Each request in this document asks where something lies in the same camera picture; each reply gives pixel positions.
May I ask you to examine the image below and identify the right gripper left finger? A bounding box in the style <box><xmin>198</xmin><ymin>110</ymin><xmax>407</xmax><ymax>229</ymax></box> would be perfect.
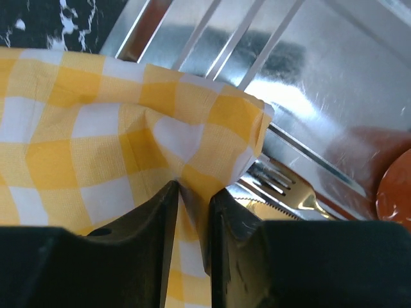
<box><xmin>1</xmin><ymin>181</ymin><xmax>179</xmax><ymax>307</ymax></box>

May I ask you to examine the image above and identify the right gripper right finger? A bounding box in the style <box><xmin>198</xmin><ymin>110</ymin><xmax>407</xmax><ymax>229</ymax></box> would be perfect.
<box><xmin>209</xmin><ymin>190</ymin><xmax>410</xmax><ymax>307</ymax></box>

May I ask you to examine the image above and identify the black handled table knife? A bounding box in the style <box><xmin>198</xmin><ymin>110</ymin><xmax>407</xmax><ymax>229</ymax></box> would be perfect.
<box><xmin>229</xmin><ymin>189</ymin><xmax>302</xmax><ymax>221</ymax></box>

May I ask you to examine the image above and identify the yellow checkered tablecloth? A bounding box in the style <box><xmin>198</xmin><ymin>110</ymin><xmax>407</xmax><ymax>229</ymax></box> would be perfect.
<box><xmin>1</xmin><ymin>47</ymin><xmax>274</xmax><ymax>307</ymax></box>

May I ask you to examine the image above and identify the orange translucent cup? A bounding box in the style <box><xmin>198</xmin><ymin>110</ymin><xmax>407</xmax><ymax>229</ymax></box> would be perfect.
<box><xmin>375</xmin><ymin>149</ymin><xmax>410</xmax><ymax>230</ymax></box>

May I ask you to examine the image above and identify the silver metal tray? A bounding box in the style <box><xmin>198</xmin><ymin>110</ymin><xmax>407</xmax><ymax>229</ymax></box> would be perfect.
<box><xmin>100</xmin><ymin>1</ymin><xmax>410</xmax><ymax>220</ymax></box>

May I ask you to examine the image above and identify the silver fork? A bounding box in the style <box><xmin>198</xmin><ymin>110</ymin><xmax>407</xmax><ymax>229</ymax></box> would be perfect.
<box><xmin>238</xmin><ymin>155</ymin><xmax>338</xmax><ymax>221</ymax></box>

